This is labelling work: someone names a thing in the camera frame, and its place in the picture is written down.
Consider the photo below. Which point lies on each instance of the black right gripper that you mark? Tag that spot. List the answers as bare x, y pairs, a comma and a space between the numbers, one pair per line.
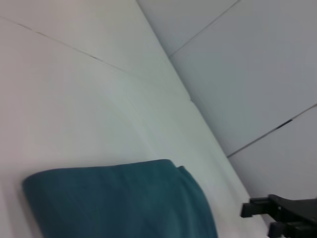
297, 213

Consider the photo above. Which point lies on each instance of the teal blue printed T-shirt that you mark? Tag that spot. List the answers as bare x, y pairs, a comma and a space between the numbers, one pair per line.
119, 203

